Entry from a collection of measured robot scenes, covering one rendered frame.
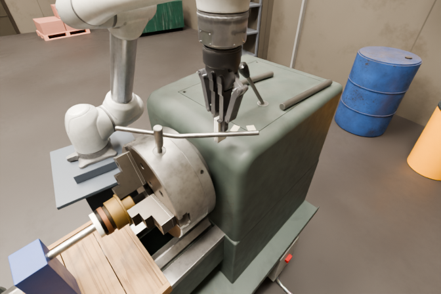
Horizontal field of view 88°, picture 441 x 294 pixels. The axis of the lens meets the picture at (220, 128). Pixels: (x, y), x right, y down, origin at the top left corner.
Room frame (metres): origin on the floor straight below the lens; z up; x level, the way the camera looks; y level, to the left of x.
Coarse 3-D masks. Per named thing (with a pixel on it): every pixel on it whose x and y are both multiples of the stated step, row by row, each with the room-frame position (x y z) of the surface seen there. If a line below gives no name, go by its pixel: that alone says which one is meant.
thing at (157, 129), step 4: (156, 128) 0.43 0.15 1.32; (160, 128) 0.43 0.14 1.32; (156, 132) 0.42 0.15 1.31; (160, 132) 0.42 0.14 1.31; (156, 136) 0.42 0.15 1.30; (160, 136) 0.42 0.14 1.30; (156, 140) 0.42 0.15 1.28; (160, 140) 0.43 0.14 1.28; (156, 144) 0.43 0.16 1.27; (160, 144) 0.43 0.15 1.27; (156, 148) 0.44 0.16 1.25; (160, 148) 0.43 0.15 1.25; (156, 152) 0.44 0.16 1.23; (160, 152) 0.44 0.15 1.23
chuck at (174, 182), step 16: (128, 144) 0.48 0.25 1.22; (144, 144) 0.46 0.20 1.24; (144, 160) 0.41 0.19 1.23; (160, 160) 0.41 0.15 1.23; (176, 160) 0.42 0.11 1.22; (144, 176) 0.43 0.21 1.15; (160, 176) 0.38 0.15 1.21; (176, 176) 0.39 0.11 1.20; (192, 176) 0.40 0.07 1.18; (160, 192) 0.38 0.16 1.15; (176, 192) 0.36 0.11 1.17; (192, 192) 0.37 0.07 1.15; (176, 208) 0.33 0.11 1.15; (192, 208) 0.35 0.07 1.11; (192, 224) 0.35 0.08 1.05
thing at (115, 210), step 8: (112, 200) 0.37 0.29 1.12; (120, 200) 0.37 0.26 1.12; (128, 200) 0.38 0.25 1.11; (104, 208) 0.35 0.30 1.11; (112, 208) 0.35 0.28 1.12; (120, 208) 0.35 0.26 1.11; (128, 208) 0.36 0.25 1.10; (96, 216) 0.33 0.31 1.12; (104, 216) 0.33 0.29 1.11; (112, 216) 0.33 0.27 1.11; (120, 216) 0.34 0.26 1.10; (128, 216) 0.34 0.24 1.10; (104, 224) 0.32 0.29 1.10; (112, 224) 0.32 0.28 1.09; (120, 224) 0.33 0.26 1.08; (112, 232) 0.32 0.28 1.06
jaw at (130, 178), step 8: (128, 152) 0.47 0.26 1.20; (120, 160) 0.45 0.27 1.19; (128, 160) 0.46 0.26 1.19; (120, 168) 0.44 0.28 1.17; (128, 168) 0.44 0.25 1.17; (136, 168) 0.45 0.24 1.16; (120, 176) 0.42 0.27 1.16; (128, 176) 0.43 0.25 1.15; (136, 176) 0.44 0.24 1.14; (120, 184) 0.41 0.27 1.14; (128, 184) 0.41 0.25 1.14; (136, 184) 0.42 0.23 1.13; (120, 192) 0.39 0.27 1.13; (128, 192) 0.40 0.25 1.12
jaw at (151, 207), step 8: (144, 200) 0.39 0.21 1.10; (152, 200) 0.39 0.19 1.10; (136, 208) 0.36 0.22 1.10; (144, 208) 0.36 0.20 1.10; (152, 208) 0.36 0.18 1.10; (160, 208) 0.36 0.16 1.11; (136, 216) 0.34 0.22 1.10; (144, 216) 0.34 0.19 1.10; (152, 216) 0.34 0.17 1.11; (160, 216) 0.34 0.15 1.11; (168, 216) 0.34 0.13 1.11; (184, 216) 0.34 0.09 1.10; (136, 224) 0.33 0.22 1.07; (152, 224) 0.33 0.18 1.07; (160, 224) 0.31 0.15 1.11; (168, 224) 0.32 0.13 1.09; (176, 224) 0.33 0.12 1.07; (184, 224) 0.33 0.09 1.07
